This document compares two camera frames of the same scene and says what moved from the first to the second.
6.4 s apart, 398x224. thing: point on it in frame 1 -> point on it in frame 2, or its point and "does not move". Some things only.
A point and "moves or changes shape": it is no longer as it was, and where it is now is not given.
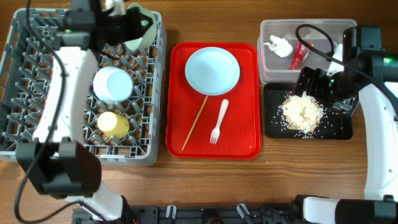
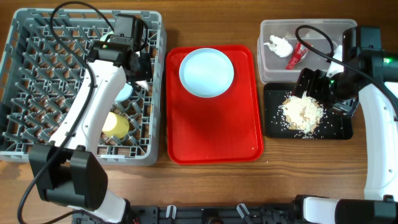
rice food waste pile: [301, 113] does not move
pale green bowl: [148, 35] moves or changes shape
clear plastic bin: [286, 46] does not move
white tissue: [279, 45] does not move
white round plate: [212, 71] moves or changes shape
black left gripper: [135, 17] -> [147, 73]
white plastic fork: [215, 134] -> [143, 83]
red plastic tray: [240, 132] does not move
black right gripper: [317, 76] does not move
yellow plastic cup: [113, 124] does not move
